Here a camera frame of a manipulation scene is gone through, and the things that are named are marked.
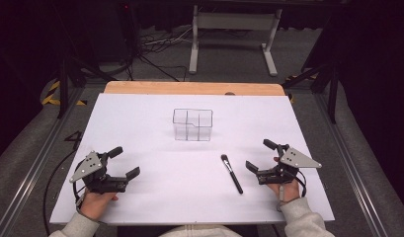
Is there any aluminium floor rail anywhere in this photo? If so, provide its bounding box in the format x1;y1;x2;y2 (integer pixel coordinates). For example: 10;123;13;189
0;86;86;237
312;92;390;237

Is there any white table mat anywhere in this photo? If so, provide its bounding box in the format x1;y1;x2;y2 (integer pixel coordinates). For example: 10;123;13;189
48;93;336;226

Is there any black triangular bracket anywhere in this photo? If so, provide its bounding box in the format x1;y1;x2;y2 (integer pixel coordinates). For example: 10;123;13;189
63;130;84;151

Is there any dark computer tower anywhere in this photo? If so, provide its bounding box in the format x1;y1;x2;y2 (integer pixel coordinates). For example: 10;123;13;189
119;1;140;62

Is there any bundle of floor cables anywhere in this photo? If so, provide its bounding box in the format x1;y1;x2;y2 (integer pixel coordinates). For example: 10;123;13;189
126;25;199;83

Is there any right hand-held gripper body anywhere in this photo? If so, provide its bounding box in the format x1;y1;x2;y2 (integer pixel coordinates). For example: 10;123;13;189
256;143;323;186

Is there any person's torso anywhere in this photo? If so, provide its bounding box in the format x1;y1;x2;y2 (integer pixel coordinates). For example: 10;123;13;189
158;224;244;237

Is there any white metal stand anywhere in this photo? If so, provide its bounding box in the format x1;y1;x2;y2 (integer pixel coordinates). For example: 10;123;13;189
188;4;283;78

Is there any wooden table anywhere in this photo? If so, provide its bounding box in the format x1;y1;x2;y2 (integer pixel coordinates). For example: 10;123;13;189
103;80;286;97

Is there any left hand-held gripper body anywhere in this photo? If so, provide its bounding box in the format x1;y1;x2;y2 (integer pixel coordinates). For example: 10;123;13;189
69;151;128;195

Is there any clear plastic organizer box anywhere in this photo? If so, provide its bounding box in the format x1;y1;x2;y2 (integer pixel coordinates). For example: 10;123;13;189
172;108;214;142

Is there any yellow black floor tape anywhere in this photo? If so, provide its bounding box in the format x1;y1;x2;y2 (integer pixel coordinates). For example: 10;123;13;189
40;79;89;107
284;72;320;104

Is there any black makeup brush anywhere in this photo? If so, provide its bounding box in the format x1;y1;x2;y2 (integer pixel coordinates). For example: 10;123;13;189
220;153;244;196

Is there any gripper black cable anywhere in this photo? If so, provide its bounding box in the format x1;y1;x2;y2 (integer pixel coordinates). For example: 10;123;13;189
41;148;87;237
293;174;308;198

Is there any person's left hand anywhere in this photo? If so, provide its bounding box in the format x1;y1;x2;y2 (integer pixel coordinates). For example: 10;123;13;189
79;190;120;222

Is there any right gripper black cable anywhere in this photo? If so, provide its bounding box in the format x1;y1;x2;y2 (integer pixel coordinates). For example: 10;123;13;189
293;174;308;198

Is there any person's right hand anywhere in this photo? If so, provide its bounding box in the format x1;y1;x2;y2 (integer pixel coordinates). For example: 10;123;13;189
266;157;301;212

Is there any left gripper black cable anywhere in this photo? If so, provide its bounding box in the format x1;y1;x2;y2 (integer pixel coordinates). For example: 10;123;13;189
41;148;87;237

